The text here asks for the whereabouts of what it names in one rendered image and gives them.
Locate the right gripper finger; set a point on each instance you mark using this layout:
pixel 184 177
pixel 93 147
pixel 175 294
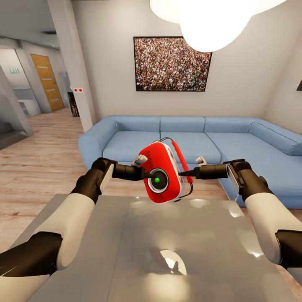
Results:
pixel 190 173

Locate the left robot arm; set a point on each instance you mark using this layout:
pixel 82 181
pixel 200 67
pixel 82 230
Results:
pixel 54 244

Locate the radio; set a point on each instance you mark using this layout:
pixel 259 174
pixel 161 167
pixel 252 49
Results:
pixel 167 185

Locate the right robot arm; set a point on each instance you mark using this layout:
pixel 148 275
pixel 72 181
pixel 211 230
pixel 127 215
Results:
pixel 279 232

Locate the room light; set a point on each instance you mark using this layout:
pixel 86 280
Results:
pixel 169 10

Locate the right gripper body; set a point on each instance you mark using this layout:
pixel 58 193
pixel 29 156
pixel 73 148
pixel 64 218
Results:
pixel 205 172

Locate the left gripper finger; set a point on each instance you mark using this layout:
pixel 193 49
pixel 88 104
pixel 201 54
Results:
pixel 149 176

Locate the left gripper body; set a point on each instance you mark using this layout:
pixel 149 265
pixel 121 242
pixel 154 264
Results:
pixel 133 173

